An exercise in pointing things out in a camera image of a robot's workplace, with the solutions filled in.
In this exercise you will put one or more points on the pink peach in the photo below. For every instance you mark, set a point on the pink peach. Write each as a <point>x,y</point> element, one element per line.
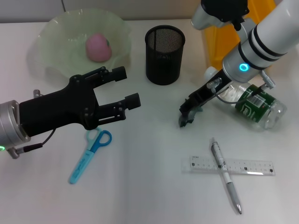
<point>98,47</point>

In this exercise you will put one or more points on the clear plastic ruler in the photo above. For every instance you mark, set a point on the clear plastic ruler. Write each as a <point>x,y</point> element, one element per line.
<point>252,166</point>

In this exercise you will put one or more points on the white grey ballpoint pen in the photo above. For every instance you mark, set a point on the white grey ballpoint pen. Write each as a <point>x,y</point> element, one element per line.
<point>227,180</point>

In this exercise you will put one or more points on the blue scissors with sheath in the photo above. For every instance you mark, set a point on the blue scissors with sheath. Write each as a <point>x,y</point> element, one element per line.
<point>81,164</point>

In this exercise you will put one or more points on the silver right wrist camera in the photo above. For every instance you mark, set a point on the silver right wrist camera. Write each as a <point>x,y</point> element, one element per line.
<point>222,11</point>

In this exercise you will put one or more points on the pale green glass fruit plate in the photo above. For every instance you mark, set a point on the pale green glass fruit plate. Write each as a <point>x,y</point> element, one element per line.
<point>60,53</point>

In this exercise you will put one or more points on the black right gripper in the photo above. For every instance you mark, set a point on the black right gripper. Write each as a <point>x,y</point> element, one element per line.
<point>208,93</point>

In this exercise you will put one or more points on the green plastic wrapper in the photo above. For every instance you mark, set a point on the green plastic wrapper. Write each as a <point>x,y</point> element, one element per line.
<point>192,116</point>

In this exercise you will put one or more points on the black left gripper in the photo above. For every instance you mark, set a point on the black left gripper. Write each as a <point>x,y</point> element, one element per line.
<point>58,109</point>

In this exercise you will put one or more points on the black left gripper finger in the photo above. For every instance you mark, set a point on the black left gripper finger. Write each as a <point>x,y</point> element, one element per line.
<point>133,100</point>

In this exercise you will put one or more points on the yellow plastic bin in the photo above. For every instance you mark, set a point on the yellow plastic bin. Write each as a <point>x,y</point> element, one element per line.
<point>217,46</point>

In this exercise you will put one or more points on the clear plastic bottle green label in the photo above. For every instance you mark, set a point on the clear plastic bottle green label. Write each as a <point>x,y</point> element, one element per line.
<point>254,107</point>

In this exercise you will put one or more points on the black mesh pen holder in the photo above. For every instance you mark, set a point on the black mesh pen holder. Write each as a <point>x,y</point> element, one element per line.
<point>163,63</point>

